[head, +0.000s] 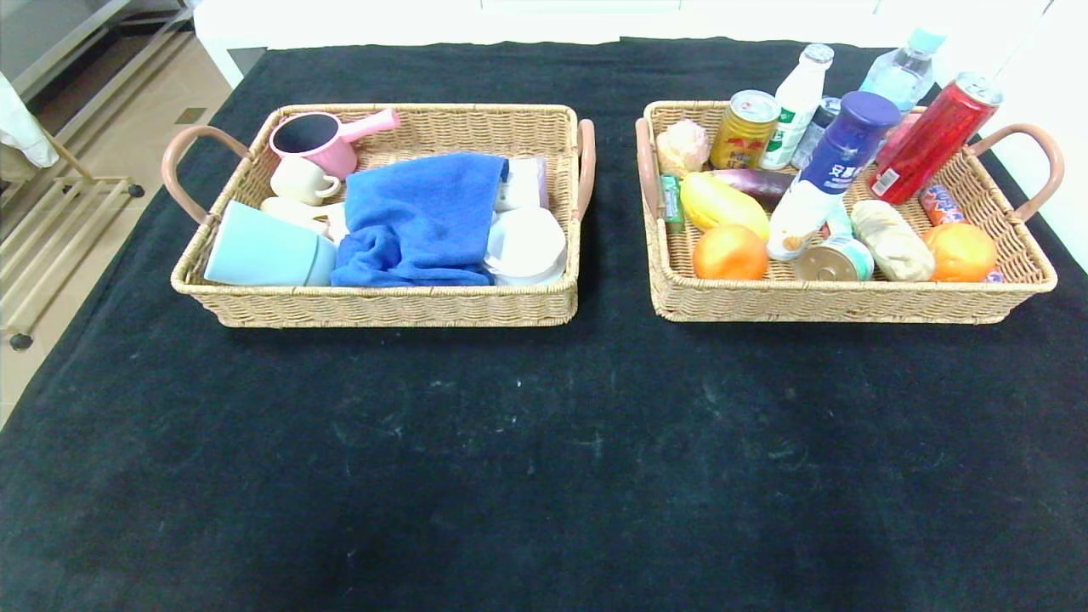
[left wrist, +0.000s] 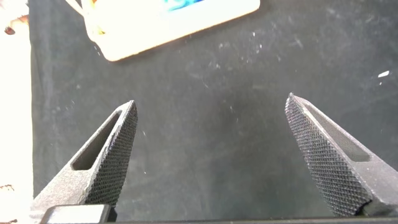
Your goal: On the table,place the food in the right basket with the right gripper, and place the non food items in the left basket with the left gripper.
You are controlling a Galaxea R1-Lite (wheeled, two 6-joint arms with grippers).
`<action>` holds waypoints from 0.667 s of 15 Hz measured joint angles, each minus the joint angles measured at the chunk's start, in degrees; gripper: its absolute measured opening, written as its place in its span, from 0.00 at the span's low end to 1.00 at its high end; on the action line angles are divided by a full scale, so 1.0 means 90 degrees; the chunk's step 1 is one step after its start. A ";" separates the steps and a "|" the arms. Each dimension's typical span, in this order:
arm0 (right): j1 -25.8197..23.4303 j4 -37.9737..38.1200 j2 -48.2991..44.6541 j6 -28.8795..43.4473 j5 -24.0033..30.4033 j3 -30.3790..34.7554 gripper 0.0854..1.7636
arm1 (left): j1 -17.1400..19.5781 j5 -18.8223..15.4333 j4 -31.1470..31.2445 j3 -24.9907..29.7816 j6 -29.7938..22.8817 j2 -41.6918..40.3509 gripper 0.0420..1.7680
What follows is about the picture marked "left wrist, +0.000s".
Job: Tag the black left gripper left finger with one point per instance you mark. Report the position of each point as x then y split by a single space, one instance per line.
105 177

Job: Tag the blue towel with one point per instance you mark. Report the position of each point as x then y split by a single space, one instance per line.
183 3

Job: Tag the black table cloth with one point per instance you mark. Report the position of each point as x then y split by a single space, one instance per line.
202 109

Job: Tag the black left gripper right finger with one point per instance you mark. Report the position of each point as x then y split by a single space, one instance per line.
335 177

